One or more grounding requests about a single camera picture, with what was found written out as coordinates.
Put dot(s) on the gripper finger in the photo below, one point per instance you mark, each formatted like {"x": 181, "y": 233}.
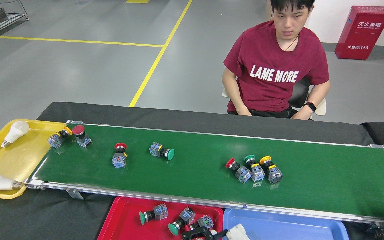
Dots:
{"x": 198, "y": 234}

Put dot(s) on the green push button switch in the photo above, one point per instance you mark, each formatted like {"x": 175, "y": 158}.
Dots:
{"x": 157, "y": 150}
{"x": 160, "y": 210}
{"x": 187, "y": 215}
{"x": 258, "y": 173}

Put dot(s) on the yellow push button switch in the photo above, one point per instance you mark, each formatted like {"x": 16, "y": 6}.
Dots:
{"x": 274, "y": 175}
{"x": 55, "y": 140}

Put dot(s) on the red mushroom button switch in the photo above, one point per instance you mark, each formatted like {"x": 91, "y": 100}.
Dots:
{"x": 78, "y": 130}

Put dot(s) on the person's right forearm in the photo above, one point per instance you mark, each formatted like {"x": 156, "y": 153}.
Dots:
{"x": 232, "y": 96}

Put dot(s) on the person's left forearm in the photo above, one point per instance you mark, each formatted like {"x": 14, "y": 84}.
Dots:
{"x": 322, "y": 93}

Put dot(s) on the green conveyor belt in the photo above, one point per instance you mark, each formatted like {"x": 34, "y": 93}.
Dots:
{"x": 195, "y": 173}

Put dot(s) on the red plastic tray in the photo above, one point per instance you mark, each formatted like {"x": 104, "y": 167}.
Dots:
{"x": 122, "y": 220}

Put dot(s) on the blue plastic tray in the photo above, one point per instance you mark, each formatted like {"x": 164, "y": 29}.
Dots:
{"x": 295, "y": 226}

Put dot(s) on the yellow plastic tray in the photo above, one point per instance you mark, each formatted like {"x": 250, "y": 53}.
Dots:
{"x": 18, "y": 160}

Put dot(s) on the person's right hand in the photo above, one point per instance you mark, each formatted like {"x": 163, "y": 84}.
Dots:
{"x": 244, "y": 112}

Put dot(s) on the person's left hand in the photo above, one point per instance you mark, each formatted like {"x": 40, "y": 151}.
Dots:
{"x": 302, "y": 116}

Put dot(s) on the black wrist watch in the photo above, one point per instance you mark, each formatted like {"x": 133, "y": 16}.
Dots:
{"x": 309, "y": 106}

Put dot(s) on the grey office chair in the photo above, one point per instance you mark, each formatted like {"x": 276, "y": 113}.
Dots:
{"x": 298, "y": 93}

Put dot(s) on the person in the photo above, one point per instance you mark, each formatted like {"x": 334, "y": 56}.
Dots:
{"x": 272, "y": 50}

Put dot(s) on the red fire extinguisher box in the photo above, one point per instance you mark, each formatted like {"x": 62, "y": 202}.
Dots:
{"x": 362, "y": 33}

